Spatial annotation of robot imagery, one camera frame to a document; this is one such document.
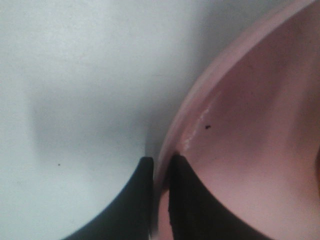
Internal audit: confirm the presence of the pink round plate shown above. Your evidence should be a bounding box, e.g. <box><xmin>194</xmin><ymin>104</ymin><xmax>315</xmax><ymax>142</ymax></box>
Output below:
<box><xmin>152</xmin><ymin>0</ymin><xmax>320</xmax><ymax>240</ymax></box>

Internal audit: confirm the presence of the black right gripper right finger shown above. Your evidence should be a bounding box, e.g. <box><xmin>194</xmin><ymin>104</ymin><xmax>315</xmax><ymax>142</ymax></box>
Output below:
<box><xmin>168</xmin><ymin>154</ymin><xmax>265</xmax><ymax>240</ymax></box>

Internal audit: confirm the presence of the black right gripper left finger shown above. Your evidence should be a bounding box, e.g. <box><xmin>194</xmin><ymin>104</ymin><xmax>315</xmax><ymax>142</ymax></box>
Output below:
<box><xmin>66</xmin><ymin>157</ymin><xmax>153</xmax><ymax>240</ymax></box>

